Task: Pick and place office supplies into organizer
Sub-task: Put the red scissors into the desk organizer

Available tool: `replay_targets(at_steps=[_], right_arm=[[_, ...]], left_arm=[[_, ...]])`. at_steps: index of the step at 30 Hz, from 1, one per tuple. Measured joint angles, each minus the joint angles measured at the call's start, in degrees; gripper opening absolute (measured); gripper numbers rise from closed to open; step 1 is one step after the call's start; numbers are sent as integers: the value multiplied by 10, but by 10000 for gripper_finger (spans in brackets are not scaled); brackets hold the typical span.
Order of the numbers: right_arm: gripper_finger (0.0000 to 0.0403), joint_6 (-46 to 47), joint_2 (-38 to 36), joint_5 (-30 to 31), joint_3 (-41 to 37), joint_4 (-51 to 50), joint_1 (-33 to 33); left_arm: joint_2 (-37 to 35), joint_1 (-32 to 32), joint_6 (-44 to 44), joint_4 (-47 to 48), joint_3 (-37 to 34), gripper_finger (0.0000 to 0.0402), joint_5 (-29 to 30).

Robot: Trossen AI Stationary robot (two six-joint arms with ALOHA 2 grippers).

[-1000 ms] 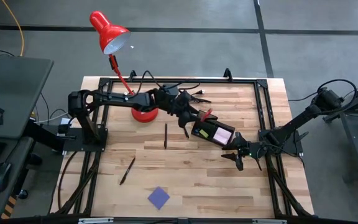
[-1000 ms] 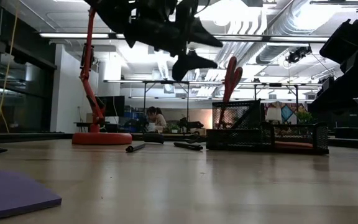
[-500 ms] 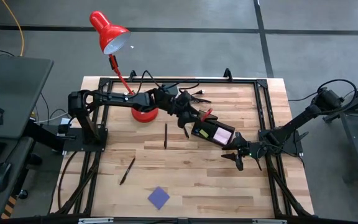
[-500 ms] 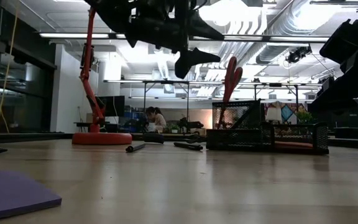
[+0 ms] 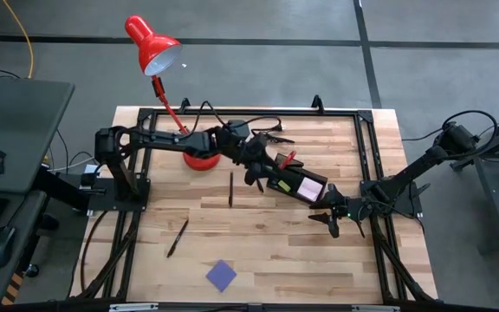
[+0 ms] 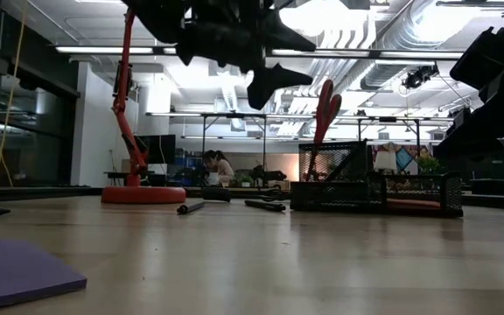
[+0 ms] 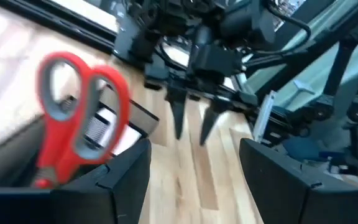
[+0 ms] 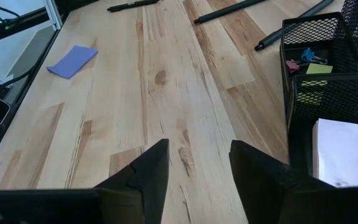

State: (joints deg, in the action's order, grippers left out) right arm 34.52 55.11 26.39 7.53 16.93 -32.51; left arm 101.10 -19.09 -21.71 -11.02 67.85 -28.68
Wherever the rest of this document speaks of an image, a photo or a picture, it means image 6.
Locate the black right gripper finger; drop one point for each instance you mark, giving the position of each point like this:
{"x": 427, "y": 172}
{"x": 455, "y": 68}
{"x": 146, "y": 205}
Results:
{"x": 497, "y": 122}

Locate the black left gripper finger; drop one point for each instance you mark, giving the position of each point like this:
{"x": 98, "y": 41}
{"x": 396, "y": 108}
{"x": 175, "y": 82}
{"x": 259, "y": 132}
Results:
{"x": 282, "y": 37}
{"x": 269, "y": 83}

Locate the pale pink sticky note pad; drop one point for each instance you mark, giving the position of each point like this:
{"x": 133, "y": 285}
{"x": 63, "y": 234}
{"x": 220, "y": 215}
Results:
{"x": 414, "y": 204}

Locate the black pen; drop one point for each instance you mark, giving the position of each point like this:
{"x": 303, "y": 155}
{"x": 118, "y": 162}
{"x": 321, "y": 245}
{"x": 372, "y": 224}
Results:
{"x": 265, "y": 205}
{"x": 191, "y": 208}

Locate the black mesh desk organizer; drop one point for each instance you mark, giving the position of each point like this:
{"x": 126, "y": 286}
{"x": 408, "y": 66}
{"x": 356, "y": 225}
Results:
{"x": 335, "y": 197}

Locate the purple sticky note pad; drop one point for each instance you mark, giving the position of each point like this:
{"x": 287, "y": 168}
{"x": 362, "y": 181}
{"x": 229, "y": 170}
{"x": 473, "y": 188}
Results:
{"x": 16, "y": 271}

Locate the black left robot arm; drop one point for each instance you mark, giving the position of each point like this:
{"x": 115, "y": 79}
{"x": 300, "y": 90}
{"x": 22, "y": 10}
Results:
{"x": 156, "y": 17}

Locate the green potted plant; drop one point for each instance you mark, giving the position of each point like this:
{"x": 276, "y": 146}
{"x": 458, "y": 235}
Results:
{"x": 429, "y": 165}

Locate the person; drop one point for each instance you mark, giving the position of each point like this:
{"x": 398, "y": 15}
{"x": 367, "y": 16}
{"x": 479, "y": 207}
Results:
{"x": 219, "y": 168}

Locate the black computer monitor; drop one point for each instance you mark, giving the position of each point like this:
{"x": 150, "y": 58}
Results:
{"x": 158, "y": 149}

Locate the red desk lamp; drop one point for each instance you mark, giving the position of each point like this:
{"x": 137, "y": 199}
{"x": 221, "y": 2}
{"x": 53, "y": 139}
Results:
{"x": 142, "y": 195}

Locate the black ceiling-mounted camera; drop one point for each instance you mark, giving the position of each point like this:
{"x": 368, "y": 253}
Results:
{"x": 418, "y": 76}

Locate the colourful wall art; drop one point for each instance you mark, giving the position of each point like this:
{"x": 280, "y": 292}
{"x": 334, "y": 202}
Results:
{"x": 403, "y": 157}

